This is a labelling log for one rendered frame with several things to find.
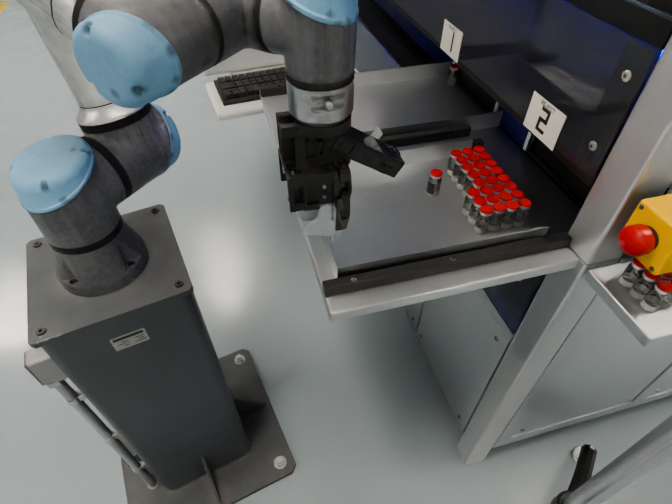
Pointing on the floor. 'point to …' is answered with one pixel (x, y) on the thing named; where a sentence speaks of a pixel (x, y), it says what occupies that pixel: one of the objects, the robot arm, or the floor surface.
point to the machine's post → (599, 257)
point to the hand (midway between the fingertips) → (337, 233)
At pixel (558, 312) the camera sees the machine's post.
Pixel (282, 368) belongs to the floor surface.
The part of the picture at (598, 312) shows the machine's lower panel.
